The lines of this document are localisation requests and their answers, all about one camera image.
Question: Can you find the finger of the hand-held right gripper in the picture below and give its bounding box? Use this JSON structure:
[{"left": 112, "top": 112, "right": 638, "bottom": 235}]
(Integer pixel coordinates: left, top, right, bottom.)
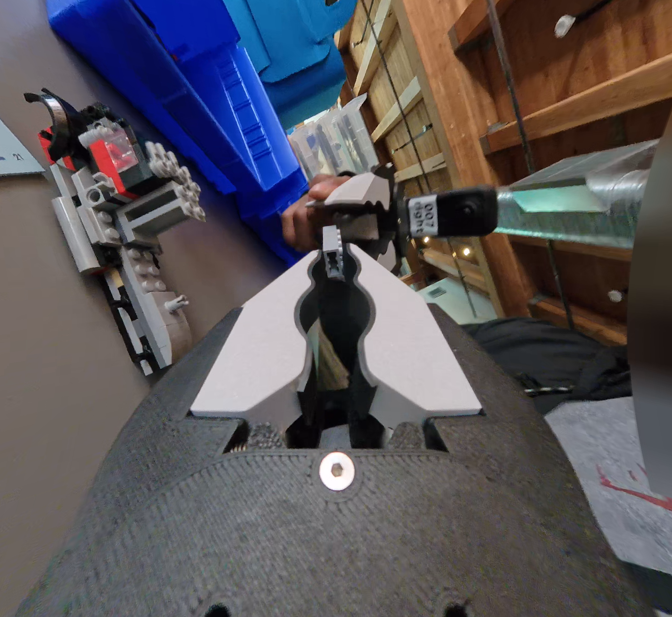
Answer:
[
  {"left": 306, "top": 171, "right": 393, "bottom": 210},
  {"left": 336, "top": 210, "right": 398, "bottom": 275}
]

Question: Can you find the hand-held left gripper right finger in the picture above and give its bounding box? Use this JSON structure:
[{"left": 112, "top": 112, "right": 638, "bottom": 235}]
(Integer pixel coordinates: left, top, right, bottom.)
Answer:
[{"left": 344, "top": 247, "right": 484, "bottom": 427}]

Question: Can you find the toy brick instruction booklet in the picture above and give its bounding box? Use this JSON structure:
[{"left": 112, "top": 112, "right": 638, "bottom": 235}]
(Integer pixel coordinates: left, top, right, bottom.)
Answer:
[{"left": 0, "top": 119, "right": 47, "bottom": 177}]

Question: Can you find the clear plastic storage box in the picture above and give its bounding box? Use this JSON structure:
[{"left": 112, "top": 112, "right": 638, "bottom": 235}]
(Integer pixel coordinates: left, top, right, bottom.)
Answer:
[{"left": 288, "top": 94, "right": 379, "bottom": 182}]

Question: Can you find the silver ventilation duct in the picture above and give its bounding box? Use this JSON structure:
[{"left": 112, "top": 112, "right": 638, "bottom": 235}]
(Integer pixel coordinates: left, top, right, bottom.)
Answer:
[{"left": 493, "top": 140, "right": 662, "bottom": 250}]

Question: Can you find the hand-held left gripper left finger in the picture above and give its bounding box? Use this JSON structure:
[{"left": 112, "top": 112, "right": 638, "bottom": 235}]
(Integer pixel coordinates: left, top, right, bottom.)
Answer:
[{"left": 189, "top": 251, "right": 322, "bottom": 422}]

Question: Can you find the grey black toy brick model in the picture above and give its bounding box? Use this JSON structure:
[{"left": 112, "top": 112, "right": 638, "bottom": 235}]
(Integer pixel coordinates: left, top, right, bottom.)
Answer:
[{"left": 23, "top": 88, "right": 207, "bottom": 376}]

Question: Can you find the person's grey sweatshirt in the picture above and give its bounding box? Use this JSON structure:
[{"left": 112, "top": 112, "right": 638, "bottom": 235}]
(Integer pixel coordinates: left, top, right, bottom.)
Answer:
[{"left": 546, "top": 397, "right": 672, "bottom": 570}]

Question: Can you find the blue plastic bin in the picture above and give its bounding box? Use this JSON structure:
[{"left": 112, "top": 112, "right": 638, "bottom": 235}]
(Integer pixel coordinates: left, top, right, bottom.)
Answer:
[
  {"left": 210, "top": 45, "right": 310, "bottom": 263},
  {"left": 42, "top": 0, "right": 253, "bottom": 195}
]

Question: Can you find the small grey toy brick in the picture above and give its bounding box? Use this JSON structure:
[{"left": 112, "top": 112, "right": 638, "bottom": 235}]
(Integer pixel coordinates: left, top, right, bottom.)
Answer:
[{"left": 321, "top": 225, "right": 347, "bottom": 282}]

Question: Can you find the person's right hand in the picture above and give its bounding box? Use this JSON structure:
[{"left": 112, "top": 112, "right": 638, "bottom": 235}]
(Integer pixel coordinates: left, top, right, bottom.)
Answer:
[{"left": 281, "top": 173, "right": 348, "bottom": 253}]

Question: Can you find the grey desk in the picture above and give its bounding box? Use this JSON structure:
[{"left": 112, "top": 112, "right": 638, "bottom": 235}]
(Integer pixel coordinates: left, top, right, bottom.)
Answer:
[{"left": 0, "top": 0, "right": 316, "bottom": 617}]

